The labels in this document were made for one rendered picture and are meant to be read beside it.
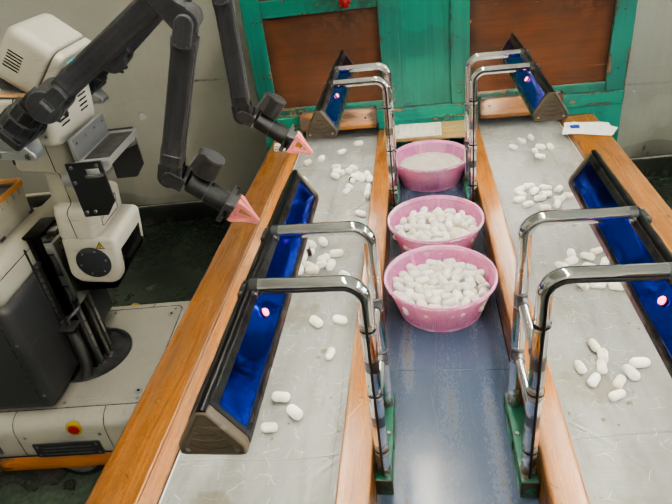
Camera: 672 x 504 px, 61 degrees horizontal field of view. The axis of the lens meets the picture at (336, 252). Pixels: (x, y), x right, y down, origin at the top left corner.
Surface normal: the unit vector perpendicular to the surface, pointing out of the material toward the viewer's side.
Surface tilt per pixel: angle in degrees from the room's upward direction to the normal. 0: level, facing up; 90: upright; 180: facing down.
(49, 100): 94
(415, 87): 90
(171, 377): 0
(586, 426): 0
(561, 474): 0
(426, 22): 90
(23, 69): 90
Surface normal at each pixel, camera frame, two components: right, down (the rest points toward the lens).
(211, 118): -0.03, 0.54
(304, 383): -0.12, -0.84
